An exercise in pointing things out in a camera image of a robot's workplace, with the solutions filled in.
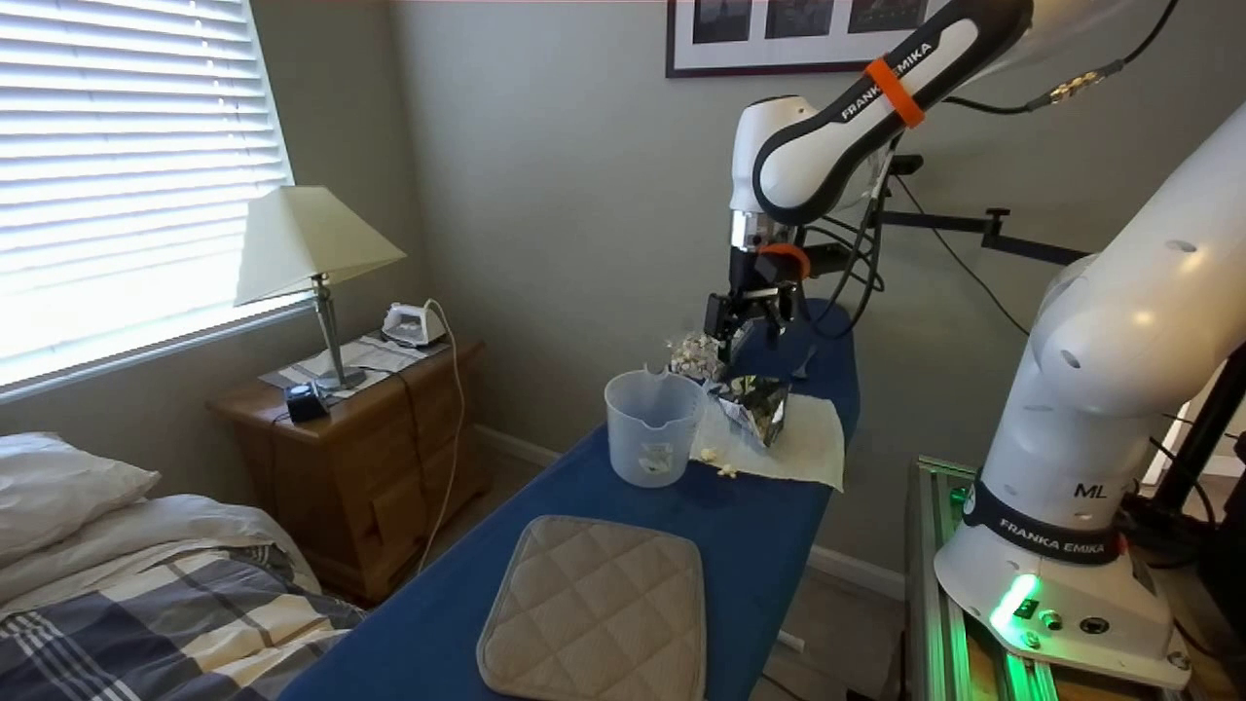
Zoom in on clear plastic measuring cup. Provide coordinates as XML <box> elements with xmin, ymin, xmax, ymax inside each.
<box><xmin>599</xmin><ymin>367</ymin><xmax>707</xmax><ymax>491</ymax></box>

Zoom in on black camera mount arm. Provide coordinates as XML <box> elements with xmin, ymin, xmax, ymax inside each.
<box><xmin>878</xmin><ymin>154</ymin><xmax>1085</xmax><ymax>271</ymax></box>

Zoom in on table lamp with cream shade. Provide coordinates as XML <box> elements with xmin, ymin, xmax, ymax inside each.
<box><xmin>235</xmin><ymin>184</ymin><xmax>407</xmax><ymax>394</ymax></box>

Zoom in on blue ironing board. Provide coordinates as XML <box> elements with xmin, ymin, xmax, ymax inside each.
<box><xmin>275</xmin><ymin>297</ymin><xmax>865</xmax><ymax>701</ymax></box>

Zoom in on black popcorn snack packet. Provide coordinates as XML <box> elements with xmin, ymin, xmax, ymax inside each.
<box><xmin>714</xmin><ymin>369</ymin><xmax>794</xmax><ymax>447</ymax></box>

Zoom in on white window blinds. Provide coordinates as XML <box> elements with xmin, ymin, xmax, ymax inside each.
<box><xmin>0</xmin><ymin>0</ymin><xmax>301</xmax><ymax>394</ymax></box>

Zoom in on black framed wall picture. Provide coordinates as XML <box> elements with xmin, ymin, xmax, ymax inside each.
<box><xmin>663</xmin><ymin>0</ymin><xmax>956</xmax><ymax>80</ymax></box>

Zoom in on clear rectangular plastic container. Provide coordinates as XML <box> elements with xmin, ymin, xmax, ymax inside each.
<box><xmin>663</xmin><ymin>329</ymin><xmax>733</xmax><ymax>385</ymax></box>

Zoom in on beige quilted pot holder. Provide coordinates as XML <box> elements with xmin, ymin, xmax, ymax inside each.
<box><xmin>471</xmin><ymin>512</ymin><xmax>714</xmax><ymax>701</ymax></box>

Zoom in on small black clock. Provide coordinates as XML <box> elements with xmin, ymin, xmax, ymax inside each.
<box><xmin>283</xmin><ymin>377</ymin><xmax>336</xmax><ymax>428</ymax></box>

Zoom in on white pillow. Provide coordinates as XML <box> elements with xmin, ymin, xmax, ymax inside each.
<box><xmin>0</xmin><ymin>428</ymin><xmax>162</xmax><ymax>565</ymax></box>

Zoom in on white cloth towel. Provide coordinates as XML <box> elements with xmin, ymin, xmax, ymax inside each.
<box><xmin>685</xmin><ymin>385</ymin><xmax>847</xmax><ymax>500</ymax></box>

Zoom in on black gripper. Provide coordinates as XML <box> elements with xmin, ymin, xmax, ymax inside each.
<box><xmin>706</xmin><ymin>245</ymin><xmax>799</xmax><ymax>356</ymax></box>

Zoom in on white power cable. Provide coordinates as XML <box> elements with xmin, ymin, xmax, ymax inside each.
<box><xmin>407</xmin><ymin>297</ymin><xmax>471</xmax><ymax>577</ymax></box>

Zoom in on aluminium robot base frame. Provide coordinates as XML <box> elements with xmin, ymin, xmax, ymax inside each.
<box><xmin>902</xmin><ymin>451</ymin><xmax>1246</xmax><ymax>701</ymax></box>

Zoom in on small white device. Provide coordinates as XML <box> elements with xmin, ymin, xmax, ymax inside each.
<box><xmin>377</xmin><ymin>302</ymin><xmax>451</xmax><ymax>356</ymax></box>

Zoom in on wooden nightstand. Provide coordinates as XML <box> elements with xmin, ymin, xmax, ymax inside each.
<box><xmin>210</xmin><ymin>334</ymin><xmax>488</xmax><ymax>612</ymax></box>

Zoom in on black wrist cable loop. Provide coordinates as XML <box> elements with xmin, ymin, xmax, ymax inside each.
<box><xmin>791</xmin><ymin>211</ymin><xmax>895</xmax><ymax>342</ymax></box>

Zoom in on papers on nightstand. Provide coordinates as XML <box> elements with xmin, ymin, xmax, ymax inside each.
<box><xmin>266</xmin><ymin>333</ymin><xmax>433</xmax><ymax>403</ymax></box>

